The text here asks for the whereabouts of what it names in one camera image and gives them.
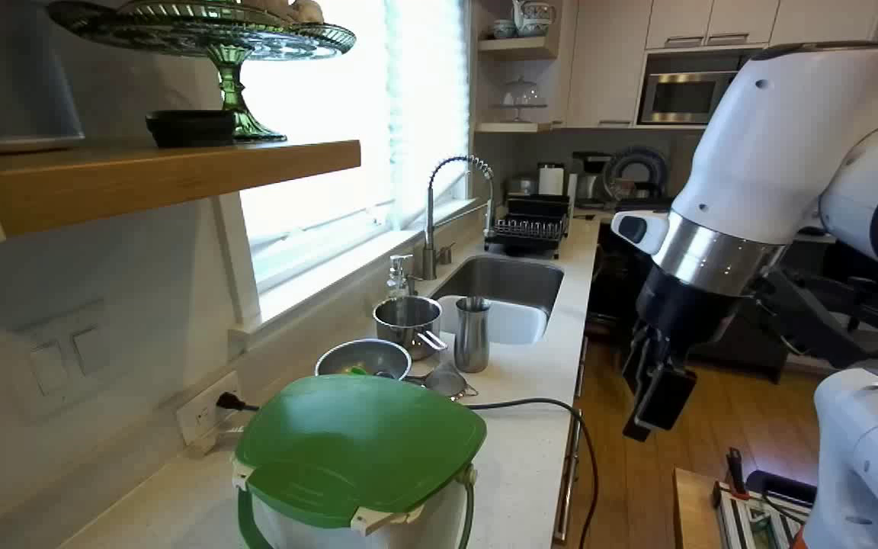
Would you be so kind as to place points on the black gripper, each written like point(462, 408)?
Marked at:
point(677, 309)

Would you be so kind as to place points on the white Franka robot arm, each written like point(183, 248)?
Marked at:
point(785, 132)

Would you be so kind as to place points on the white robot base link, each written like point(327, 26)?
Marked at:
point(866, 459)

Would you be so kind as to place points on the wooden crate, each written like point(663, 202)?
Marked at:
point(696, 513)

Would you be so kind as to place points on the white plastic tub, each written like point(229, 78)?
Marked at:
point(515, 324)

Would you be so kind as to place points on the pile of hand tools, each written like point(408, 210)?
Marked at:
point(763, 508)

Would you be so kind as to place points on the steel kitchen sink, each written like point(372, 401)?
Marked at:
point(510, 274)

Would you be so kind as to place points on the tall steel cup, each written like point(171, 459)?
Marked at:
point(471, 335)

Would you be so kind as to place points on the steel mesh strainer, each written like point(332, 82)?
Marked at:
point(449, 381)

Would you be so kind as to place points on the black dish rack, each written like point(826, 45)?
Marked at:
point(531, 230)

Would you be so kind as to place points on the black coffee maker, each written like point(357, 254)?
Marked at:
point(588, 183)

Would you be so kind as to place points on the steel cooking pot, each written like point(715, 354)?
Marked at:
point(407, 320)

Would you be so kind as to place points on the clear soap dispenser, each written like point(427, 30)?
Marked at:
point(401, 277)

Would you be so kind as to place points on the chrome gooseneck faucet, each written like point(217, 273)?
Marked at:
point(431, 217)

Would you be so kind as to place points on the steel mixing bowl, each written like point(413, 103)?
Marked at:
point(367, 354)

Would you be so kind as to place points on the steel built-in microwave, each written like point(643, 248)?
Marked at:
point(684, 98)

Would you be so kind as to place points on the glassware on shelf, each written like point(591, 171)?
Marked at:
point(521, 101)

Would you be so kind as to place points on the dishes on cabinet shelf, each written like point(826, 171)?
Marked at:
point(520, 18)

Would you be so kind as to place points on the black power plug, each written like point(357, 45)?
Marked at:
point(229, 402)

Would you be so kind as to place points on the small black bowl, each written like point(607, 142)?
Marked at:
point(190, 127)

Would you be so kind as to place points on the green glass cake stand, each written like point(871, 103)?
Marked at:
point(226, 33)

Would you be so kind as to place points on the grey rounded container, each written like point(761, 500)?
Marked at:
point(13, 72)

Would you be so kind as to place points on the white wall outlet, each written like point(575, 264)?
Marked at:
point(199, 416)

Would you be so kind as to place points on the wooden wall shelf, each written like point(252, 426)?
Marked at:
point(153, 178)

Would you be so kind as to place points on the white light switch plate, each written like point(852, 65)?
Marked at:
point(63, 362)

